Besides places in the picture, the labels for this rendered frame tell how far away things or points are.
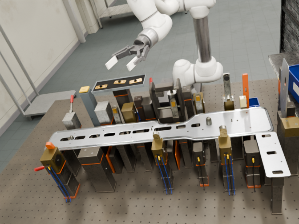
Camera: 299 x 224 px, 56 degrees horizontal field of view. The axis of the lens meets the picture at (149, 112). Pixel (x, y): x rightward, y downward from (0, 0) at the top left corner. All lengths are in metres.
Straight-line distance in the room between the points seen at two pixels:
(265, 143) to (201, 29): 0.92
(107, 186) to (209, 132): 0.72
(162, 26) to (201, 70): 0.86
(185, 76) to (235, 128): 0.80
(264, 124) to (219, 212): 0.53
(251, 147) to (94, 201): 0.99
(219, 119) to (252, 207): 0.50
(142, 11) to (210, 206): 1.07
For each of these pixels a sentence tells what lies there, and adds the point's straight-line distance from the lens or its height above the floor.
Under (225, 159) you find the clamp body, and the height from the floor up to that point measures 0.97.
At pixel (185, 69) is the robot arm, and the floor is 0.99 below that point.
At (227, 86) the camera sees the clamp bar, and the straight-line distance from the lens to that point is 1.71.
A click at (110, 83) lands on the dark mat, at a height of 1.16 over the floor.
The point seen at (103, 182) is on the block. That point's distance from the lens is 1.81.
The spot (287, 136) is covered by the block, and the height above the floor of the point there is 1.01.
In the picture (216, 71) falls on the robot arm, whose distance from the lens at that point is 2.25.
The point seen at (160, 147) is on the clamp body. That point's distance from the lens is 1.51.
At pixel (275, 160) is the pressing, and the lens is 1.46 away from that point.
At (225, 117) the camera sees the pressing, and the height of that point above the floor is 1.00.
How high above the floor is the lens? 2.07
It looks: 35 degrees down
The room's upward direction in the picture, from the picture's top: 17 degrees counter-clockwise
